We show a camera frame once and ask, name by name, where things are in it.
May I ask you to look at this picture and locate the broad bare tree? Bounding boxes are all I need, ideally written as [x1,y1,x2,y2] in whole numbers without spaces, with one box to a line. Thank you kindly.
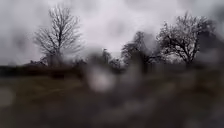
[156,11,216,68]

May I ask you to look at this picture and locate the leaf-strewn grass verge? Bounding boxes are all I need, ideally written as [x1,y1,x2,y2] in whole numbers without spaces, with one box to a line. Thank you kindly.
[0,75,91,111]

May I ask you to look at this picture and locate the dark hedge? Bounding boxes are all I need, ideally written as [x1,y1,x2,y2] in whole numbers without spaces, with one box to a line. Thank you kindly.
[0,60,88,80]

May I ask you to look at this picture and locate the tall bare tree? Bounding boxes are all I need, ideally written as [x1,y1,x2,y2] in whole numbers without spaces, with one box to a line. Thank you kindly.
[33,4,84,68]

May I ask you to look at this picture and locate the grey asphalt path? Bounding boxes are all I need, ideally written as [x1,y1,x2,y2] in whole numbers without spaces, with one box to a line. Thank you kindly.
[0,76,224,128]

